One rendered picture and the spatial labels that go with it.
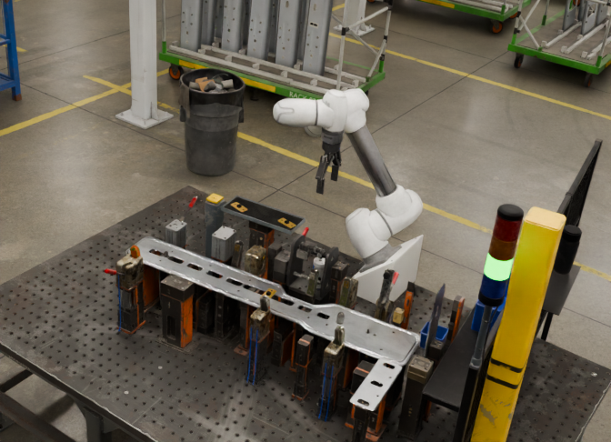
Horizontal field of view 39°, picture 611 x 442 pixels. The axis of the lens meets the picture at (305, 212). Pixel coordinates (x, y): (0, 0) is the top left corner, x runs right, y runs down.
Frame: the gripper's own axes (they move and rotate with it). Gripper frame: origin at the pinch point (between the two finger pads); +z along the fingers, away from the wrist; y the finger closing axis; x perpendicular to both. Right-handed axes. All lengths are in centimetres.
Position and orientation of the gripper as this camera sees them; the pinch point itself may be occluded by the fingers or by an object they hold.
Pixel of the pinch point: (326, 184)
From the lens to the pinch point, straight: 358.7
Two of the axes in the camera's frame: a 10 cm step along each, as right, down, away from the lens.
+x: 8.8, 2.9, -3.6
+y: -4.6, 4.2, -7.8
